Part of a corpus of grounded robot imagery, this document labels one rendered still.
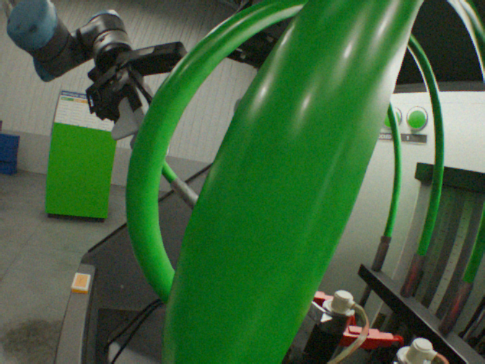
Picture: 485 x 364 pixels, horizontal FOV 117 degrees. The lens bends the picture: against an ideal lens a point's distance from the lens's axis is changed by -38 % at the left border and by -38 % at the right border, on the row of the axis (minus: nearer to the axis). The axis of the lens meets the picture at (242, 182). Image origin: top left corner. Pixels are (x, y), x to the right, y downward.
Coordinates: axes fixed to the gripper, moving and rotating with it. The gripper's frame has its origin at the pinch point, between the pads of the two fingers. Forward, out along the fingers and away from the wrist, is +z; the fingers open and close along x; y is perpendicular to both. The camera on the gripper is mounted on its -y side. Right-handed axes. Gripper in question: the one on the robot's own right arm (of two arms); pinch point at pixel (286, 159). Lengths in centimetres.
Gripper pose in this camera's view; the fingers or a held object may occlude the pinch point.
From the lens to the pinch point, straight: 22.2
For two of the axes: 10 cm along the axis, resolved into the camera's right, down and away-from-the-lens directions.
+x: 4.3, 1.7, -8.9
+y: -8.8, -1.4, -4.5
